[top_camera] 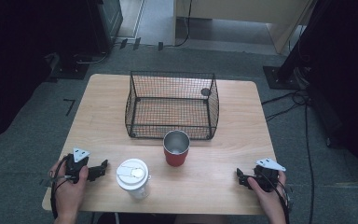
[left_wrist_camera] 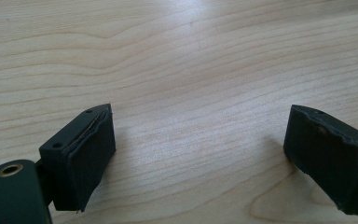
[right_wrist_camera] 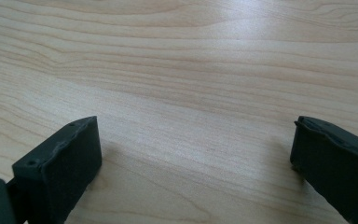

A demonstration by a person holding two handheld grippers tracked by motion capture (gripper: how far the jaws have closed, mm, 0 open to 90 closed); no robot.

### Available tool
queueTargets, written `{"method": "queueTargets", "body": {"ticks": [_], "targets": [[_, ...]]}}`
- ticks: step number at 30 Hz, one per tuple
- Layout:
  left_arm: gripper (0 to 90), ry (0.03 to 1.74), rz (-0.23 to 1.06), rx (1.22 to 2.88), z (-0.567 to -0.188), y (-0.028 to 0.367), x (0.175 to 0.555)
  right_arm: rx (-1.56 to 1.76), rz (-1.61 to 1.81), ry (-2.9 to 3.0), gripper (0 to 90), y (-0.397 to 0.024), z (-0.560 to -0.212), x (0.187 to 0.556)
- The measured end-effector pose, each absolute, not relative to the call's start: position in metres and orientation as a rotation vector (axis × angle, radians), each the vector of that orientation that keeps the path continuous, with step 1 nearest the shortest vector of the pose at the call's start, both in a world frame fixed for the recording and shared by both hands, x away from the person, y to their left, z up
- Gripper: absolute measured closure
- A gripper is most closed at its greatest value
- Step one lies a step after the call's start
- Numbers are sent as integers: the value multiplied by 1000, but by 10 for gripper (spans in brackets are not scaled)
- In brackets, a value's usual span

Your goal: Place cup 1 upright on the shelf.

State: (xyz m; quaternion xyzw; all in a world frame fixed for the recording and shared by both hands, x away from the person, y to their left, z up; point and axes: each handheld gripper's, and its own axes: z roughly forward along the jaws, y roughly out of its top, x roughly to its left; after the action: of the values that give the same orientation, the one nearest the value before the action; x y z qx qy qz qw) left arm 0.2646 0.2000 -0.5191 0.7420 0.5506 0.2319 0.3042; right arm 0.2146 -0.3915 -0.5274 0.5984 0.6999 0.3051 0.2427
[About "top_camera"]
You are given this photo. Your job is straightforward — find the clear cup with white lid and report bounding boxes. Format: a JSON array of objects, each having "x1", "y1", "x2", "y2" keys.
[{"x1": 116, "y1": 158, "x2": 152, "y2": 201}]

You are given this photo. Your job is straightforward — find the black cable by cabinet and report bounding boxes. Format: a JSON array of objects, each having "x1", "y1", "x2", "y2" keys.
[{"x1": 76, "y1": 43, "x2": 116, "y2": 65}]

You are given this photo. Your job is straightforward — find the right hand-held gripper cable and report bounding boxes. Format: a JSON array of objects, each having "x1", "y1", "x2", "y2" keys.
[{"x1": 260, "y1": 173, "x2": 293, "y2": 224}]

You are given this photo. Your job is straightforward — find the person's left hand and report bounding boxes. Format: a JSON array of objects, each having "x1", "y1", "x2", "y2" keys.
[{"x1": 48, "y1": 156, "x2": 90, "y2": 216}]

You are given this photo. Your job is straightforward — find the left hand-held gripper cable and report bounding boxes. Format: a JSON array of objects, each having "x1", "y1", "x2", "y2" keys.
[{"x1": 49, "y1": 154, "x2": 73, "y2": 220}]

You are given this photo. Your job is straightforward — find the black stand base plate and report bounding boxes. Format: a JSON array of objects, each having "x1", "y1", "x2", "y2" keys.
[
  {"x1": 49, "y1": 59, "x2": 90, "y2": 80},
  {"x1": 262, "y1": 64, "x2": 310, "y2": 91}
]

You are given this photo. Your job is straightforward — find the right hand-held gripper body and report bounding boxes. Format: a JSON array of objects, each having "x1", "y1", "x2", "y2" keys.
[{"x1": 253, "y1": 158, "x2": 287, "y2": 192}]

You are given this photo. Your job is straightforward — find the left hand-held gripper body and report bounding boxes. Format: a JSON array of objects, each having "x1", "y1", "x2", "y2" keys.
[{"x1": 64, "y1": 147, "x2": 91, "y2": 183}]

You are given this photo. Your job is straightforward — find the black cabinet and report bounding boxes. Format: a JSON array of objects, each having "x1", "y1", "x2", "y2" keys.
[{"x1": 86, "y1": 0, "x2": 124, "y2": 54}]

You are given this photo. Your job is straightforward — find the looped black floor cables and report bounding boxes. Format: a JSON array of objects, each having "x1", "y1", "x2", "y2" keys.
[{"x1": 260, "y1": 89, "x2": 310, "y2": 123}]

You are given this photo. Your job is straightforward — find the red cup with steel inside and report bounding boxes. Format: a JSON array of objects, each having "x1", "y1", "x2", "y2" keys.
[{"x1": 162, "y1": 130, "x2": 191, "y2": 167}]

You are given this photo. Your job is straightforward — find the black hanging cable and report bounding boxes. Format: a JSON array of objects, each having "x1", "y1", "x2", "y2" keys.
[{"x1": 163, "y1": 0, "x2": 193, "y2": 49}]

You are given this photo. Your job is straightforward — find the person's right hand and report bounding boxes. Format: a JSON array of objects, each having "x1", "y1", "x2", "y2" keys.
[{"x1": 247, "y1": 170, "x2": 289, "y2": 216}]

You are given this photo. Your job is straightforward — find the light wooden furniture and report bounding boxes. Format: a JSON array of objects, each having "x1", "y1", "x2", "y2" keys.
[{"x1": 172, "y1": 0, "x2": 319, "y2": 56}]

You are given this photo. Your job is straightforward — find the hand-held gripper cable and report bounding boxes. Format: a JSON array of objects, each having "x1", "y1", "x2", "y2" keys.
[
  {"x1": 260, "y1": 173, "x2": 293, "y2": 224},
  {"x1": 49, "y1": 154, "x2": 73, "y2": 220}
]

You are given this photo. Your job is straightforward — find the long black floor cable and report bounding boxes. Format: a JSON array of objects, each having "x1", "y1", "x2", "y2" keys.
[{"x1": 303, "y1": 102, "x2": 315, "y2": 224}]

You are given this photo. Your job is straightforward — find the black wire mesh basket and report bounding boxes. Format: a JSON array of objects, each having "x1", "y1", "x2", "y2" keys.
[{"x1": 124, "y1": 70, "x2": 220, "y2": 141}]

